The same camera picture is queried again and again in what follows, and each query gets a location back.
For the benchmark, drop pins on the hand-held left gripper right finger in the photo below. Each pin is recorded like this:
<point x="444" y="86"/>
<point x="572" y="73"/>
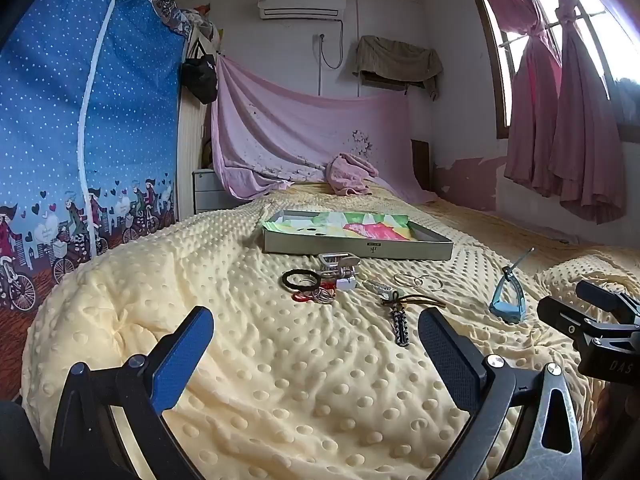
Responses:
<point x="445" y="355"/>

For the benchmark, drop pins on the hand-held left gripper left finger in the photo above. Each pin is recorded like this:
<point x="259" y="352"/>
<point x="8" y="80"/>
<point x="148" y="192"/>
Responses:
<point x="182" y="355"/>

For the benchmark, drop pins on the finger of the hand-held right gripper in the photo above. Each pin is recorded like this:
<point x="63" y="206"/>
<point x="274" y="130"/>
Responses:
<point x="570" y="317"/>
<point x="605" y="296"/>

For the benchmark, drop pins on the blue plastic clip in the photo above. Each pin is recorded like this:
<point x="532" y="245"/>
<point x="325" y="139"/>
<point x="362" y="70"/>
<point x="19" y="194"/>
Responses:
<point x="507" y="310"/>

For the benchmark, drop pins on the shallow grey box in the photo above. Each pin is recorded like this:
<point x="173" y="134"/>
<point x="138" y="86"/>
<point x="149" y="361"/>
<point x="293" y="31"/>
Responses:
<point x="350" y="250"/>

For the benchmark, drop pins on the yellow dotted blanket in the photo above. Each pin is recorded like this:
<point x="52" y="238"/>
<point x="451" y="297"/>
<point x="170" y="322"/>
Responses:
<point x="300" y="385"/>

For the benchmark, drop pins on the white charm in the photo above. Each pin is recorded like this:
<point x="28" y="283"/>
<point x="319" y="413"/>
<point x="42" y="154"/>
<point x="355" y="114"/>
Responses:
<point x="346" y="284"/>

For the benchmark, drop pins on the silver key rings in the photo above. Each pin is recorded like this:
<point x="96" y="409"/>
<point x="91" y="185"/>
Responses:
<point x="322" y="300"/>

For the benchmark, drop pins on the colourful paper sheet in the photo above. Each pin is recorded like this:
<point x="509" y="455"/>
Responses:
<point x="370" y="230"/>

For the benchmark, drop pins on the pink window curtain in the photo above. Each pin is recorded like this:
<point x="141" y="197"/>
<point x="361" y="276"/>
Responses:
<point x="532" y="110"/>
<point x="585" y="135"/>

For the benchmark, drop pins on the white drawer cabinet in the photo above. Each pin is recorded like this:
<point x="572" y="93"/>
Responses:
<point x="207" y="192"/>

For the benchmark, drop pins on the brown board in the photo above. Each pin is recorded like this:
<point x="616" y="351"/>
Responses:
<point x="421" y="165"/>

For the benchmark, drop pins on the pink crumpled cloth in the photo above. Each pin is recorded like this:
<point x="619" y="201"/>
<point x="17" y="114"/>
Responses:
<point x="350" y="172"/>

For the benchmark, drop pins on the pink hung sheet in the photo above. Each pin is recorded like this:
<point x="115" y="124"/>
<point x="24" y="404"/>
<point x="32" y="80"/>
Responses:
<point x="300" y="125"/>

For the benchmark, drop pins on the black hanging bag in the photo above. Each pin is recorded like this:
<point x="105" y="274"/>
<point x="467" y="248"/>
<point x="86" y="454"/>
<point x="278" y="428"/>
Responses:
<point x="200" y="77"/>

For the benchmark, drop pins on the blue dotted printed curtain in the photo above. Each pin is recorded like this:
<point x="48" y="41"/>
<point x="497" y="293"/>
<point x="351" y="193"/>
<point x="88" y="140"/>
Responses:
<point x="50" y="110"/>

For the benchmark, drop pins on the olive cloth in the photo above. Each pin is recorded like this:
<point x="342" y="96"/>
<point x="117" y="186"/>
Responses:
<point x="395" y="57"/>

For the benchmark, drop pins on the white air conditioner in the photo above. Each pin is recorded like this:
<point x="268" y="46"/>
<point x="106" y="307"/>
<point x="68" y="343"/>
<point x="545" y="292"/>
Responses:
<point x="300" y="7"/>

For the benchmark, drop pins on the wooden frame window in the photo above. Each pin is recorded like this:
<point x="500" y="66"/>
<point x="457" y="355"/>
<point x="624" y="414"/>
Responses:
<point x="502" y="100"/>

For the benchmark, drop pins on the white wall pipe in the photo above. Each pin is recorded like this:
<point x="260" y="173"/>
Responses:
<point x="357" y="20"/>

